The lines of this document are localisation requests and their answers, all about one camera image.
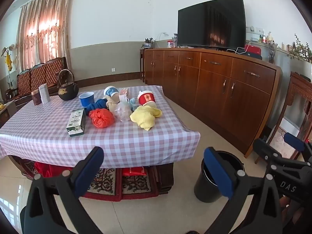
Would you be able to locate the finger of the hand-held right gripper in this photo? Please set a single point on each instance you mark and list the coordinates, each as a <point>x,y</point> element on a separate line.
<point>267,151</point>
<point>293,141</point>

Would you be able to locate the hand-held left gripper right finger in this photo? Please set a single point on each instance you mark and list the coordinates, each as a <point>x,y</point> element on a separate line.
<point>219,173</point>

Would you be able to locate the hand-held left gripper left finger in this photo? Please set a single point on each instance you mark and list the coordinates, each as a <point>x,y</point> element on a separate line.
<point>90,170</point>

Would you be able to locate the black trash bin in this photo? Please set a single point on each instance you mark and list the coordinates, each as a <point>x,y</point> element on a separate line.
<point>204,187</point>

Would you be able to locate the green tea box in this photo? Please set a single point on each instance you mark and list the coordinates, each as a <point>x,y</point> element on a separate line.
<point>76,123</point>

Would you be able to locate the clear plastic bag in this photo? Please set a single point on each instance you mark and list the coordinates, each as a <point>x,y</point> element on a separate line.
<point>122,112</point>

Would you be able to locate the beige cloth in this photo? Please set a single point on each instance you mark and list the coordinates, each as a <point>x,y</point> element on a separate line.
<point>112,104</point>

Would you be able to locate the blue paper cup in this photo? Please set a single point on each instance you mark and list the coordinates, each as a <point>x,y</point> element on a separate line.
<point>86,100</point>

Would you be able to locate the yellow cloth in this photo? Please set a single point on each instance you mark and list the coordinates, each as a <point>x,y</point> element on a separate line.
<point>145,117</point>

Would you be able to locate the light blue cloth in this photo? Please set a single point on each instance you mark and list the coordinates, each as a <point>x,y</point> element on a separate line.
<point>133,104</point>

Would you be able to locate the white and blue cup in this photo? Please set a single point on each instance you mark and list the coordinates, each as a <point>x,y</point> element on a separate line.
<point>111,91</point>

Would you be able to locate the pink and white carton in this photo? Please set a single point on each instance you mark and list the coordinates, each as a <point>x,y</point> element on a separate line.
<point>123,95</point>

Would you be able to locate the red paper cup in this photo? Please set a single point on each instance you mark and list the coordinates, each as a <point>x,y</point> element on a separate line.
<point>145,98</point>

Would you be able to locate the person's right hand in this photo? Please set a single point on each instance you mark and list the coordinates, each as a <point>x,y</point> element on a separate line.
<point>284,203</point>

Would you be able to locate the red bag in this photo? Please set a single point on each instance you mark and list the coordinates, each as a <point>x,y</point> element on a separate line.
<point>51,170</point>

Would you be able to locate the red flat package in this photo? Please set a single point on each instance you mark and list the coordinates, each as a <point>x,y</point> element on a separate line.
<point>134,171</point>

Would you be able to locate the red patterned rug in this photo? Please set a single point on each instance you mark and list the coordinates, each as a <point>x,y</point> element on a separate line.
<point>136,185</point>

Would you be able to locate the carved wooden stand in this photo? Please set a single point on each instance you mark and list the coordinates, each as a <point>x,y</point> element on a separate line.
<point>297,87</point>

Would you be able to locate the dark wooden coffee table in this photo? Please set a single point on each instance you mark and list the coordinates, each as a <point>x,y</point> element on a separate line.
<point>165,178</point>

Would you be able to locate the checkered tablecloth table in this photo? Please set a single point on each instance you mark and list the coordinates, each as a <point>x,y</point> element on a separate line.
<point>146,139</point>

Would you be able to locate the black iron teapot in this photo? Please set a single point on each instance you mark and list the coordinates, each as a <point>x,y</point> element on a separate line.
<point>68,92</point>

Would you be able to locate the brown wooden sideboard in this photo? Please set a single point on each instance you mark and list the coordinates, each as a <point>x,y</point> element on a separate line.
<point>207,90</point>

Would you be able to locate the white tall tin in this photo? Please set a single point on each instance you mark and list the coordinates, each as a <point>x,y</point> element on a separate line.
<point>44,93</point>

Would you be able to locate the brown round tin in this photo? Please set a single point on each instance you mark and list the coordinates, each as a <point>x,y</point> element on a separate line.
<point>36,98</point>

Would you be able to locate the glass vase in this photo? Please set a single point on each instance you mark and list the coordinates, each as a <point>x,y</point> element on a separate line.
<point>272,52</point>

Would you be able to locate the leafy green plant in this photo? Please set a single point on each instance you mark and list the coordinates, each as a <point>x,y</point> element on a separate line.
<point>301,50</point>

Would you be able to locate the black device box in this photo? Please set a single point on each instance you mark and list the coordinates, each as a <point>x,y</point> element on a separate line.
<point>253,56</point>

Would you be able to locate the red box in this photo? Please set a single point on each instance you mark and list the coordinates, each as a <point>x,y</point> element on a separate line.
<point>253,50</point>

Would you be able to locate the wooden sofa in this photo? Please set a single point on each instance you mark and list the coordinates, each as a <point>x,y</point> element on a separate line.
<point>36,74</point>

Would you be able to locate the small wooden side table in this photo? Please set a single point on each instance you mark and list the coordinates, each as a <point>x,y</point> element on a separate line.
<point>142,63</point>

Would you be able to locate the coat rack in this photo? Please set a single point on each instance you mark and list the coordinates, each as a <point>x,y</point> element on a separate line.
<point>8,61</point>

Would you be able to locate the potted plant in patterned pot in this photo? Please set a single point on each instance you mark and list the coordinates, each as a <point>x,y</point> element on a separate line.
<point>148,43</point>

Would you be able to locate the clear glass bottle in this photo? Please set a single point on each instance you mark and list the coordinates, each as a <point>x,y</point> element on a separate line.
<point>175,40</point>

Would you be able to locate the black flat television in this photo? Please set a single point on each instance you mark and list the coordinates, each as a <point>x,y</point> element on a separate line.
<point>210,22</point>

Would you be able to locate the pink patterned curtain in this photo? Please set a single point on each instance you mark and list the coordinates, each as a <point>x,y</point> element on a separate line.
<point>41,29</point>

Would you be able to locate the white wall socket strip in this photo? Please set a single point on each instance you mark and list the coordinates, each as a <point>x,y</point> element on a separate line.
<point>254,30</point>

